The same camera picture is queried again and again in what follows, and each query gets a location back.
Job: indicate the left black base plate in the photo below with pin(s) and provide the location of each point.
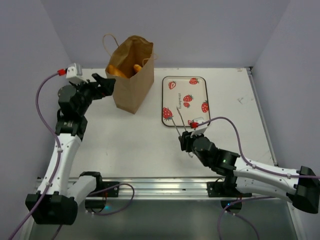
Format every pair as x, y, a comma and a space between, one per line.
105, 189

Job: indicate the aluminium mounting rail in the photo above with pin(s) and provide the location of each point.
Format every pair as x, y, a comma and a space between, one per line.
194, 188

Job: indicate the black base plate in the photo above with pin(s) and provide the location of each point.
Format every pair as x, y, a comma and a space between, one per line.
105, 189
220, 188

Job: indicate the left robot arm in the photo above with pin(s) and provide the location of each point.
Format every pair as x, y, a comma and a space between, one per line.
55, 202

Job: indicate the orange fake bread loaf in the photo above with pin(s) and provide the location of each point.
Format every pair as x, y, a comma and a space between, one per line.
137, 68

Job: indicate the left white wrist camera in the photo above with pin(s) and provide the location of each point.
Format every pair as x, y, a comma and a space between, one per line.
73, 73

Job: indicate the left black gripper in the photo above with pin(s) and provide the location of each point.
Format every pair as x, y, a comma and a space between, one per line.
107, 83

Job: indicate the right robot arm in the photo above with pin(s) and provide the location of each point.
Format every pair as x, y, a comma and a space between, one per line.
301, 187

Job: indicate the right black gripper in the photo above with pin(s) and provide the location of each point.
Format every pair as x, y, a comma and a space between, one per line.
186, 141

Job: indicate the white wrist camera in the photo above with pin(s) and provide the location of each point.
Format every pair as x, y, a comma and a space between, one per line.
73, 73
198, 126

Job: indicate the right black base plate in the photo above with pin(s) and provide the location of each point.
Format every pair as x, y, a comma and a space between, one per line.
220, 188

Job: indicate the strawberry print tray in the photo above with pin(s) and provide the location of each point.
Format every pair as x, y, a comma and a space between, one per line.
184, 98

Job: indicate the brown paper bag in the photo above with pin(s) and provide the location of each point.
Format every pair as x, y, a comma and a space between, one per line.
129, 93

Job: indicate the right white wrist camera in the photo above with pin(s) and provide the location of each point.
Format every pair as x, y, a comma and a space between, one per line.
198, 126

